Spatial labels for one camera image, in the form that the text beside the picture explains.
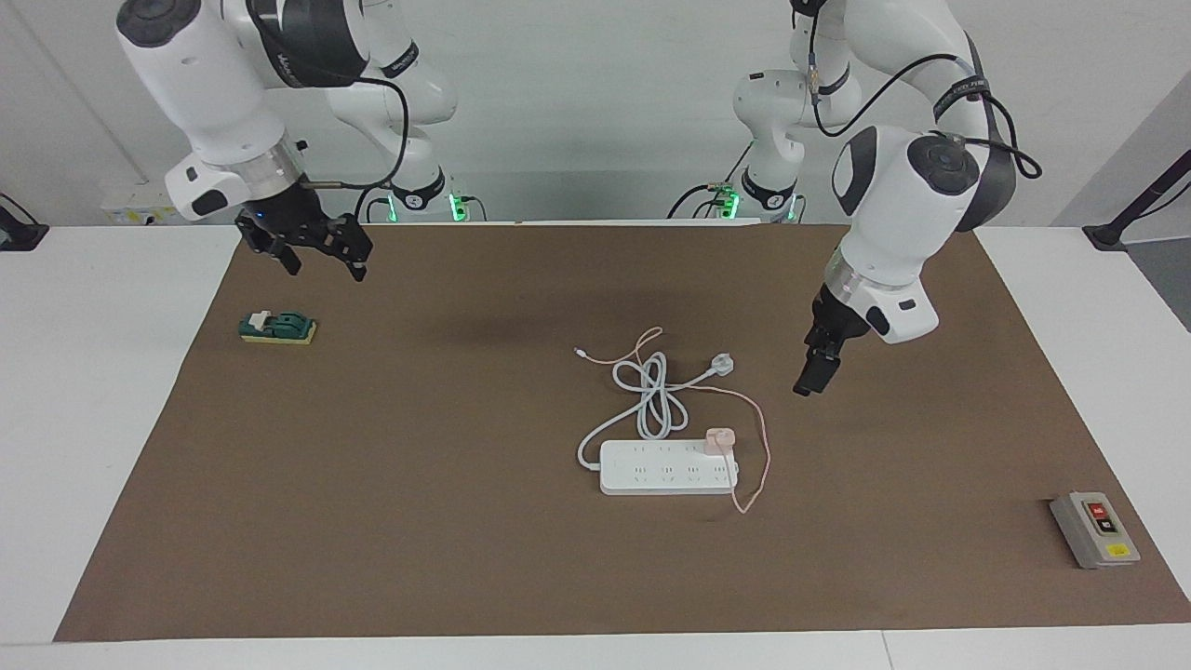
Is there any black right base cable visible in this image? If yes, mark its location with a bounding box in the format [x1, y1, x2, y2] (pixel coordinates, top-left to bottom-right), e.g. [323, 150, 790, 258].
[353, 184, 394, 224]

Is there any black base cable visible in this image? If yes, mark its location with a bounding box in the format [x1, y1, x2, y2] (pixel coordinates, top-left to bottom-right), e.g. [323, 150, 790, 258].
[353, 184, 394, 224]
[666, 140, 755, 221]

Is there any white power strip cord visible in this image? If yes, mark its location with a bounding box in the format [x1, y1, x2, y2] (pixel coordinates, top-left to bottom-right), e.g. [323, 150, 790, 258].
[576, 352, 736, 471]

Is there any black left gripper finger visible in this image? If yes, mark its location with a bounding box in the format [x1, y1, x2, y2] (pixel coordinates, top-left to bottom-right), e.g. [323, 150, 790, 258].
[793, 357, 837, 398]

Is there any black table clamp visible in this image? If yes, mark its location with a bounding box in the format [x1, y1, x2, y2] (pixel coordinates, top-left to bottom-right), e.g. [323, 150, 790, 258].
[0, 193, 49, 252]

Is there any grey push-button switch box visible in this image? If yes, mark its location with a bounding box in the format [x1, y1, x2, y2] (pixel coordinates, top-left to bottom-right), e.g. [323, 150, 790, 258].
[1050, 491, 1142, 570]

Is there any black left base cable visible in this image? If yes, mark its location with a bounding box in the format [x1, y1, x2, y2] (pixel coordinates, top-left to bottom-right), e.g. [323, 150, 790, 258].
[666, 140, 755, 221]

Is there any brown table mat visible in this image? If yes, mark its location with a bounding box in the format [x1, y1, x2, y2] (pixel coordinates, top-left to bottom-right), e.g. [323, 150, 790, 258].
[53, 221, 1191, 643]

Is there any black stand with clamp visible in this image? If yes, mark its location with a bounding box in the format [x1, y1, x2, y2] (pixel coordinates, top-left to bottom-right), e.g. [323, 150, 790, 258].
[1082, 149, 1191, 252]

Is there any pink charging cable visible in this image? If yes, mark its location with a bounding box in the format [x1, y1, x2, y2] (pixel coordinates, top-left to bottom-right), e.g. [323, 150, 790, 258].
[574, 327, 771, 515]

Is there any white wall box yellow label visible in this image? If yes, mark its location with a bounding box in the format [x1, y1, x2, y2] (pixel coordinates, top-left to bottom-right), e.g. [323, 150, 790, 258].
[100, 181, 174, 226]

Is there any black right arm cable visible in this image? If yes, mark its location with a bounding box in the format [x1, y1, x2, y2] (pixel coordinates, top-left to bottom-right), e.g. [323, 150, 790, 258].
[247, 0, 411, 193]

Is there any white power strip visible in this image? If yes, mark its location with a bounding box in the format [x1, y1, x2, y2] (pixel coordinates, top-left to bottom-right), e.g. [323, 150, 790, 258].
[598, 439, 741, 496]

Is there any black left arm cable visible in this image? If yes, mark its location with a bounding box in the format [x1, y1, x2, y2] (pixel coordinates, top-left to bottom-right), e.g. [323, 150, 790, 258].
[805, 0, 1042, 182]

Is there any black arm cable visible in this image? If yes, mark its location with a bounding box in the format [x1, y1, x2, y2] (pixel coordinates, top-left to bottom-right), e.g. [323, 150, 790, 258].
[805, 0, 1042, 182]
[247, 0, 411, 193]

